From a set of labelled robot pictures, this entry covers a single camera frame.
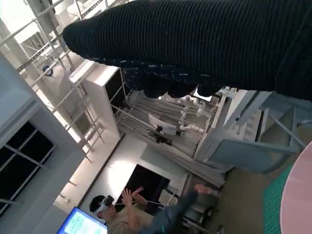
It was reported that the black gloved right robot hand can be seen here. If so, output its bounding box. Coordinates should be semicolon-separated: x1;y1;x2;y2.
62;0;312;102

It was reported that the pink bowl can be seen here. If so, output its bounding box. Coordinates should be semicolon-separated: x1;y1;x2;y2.
280;140;312;234

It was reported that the white open shelf cabinet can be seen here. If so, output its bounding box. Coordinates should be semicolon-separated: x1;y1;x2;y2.
69;60;127;147

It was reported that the black display panel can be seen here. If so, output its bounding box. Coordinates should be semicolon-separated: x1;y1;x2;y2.
120;163;171;215

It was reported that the dark office chair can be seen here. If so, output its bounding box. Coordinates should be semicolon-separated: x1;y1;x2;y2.
182;192;225;234

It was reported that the person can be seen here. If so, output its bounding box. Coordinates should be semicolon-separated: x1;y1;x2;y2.
135;184;212;234
89;186;156;234

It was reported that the green cutting mat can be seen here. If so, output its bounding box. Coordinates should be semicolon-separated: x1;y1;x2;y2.
263;165;293;234

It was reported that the white VR headset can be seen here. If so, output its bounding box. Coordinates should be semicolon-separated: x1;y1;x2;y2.
96;195;115;216

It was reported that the dark window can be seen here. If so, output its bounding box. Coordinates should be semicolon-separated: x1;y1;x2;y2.
0;120;56;215

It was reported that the lit computer monitor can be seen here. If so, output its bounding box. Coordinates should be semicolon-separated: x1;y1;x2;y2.
57;206;108;234

